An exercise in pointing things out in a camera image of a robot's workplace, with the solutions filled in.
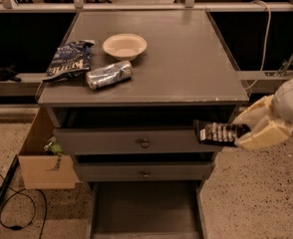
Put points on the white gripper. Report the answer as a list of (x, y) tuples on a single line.
[(291, 103)]

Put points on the black rxbar chocolate wrapper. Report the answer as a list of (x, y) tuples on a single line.
[(219, 133)]

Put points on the grey middle drawer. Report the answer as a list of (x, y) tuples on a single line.
[(143, 171)]

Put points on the grey wooden drawer cabinet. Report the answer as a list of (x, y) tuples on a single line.
[(184, 75)]

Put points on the grey open bottom drawer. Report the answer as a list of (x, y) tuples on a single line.
[(146, 210)]

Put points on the grey top drawer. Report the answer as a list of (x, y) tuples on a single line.
[(87, 141)]

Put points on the crushed silver drink can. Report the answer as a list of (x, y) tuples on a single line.
[(110, 74)]

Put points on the white paper bowl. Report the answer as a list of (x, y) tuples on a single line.
[(125, 47)]

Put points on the blue kettle chips bag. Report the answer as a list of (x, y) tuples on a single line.
[(70, 61)]

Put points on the green item in box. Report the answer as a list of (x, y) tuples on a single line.
[(53, 146)]

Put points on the brown cardboard box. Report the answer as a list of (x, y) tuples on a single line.
[(41, 169)]

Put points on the black object on shelf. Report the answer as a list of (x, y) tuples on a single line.
[(8, 73)]

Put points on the black floor bar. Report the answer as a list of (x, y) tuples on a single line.
[(0, 196)]

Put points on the metal clamp bracket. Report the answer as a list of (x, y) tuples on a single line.
[(281, 72)]

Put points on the metal railing frame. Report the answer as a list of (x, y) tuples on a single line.
[(11, 6)]

